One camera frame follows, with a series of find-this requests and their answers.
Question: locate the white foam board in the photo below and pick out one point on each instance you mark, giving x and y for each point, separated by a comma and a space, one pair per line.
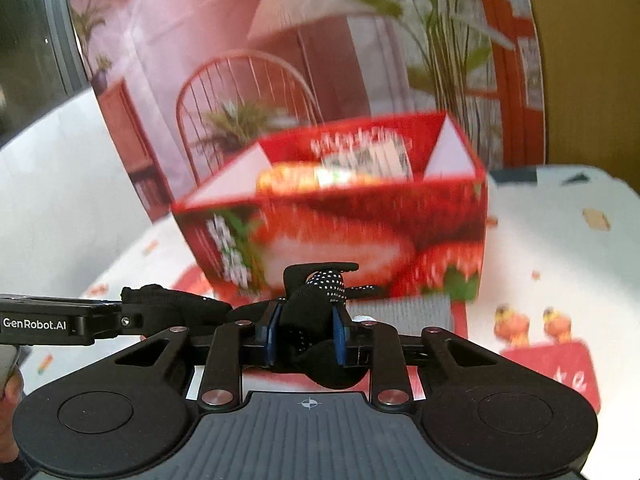
55, 185

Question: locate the red strawberry print cardboard box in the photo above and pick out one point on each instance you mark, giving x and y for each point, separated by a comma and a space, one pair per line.
350, 230

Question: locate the printed cartoon tablecloth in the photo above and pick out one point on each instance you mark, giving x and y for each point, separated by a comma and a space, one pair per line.
540, 240

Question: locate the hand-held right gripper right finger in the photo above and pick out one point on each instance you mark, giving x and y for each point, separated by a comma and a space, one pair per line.
338, 340

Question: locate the black dotted work glove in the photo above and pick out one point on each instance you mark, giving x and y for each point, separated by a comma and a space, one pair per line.
307, 300

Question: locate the printed room scene backdrop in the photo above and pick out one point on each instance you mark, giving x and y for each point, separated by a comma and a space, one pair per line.
210, 35

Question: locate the grey ribbed knitted cloth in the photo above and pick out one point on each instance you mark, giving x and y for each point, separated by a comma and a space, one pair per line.
405, 312

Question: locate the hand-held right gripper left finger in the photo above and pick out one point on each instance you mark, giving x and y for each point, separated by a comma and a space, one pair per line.
272, 340

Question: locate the person's left hand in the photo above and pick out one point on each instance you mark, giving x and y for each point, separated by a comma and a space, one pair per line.
7, 420

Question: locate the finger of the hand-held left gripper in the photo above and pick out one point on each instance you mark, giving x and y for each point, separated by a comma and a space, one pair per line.
120, 322
107, 303

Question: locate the dark window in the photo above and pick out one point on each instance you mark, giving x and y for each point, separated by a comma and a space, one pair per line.
30, 25

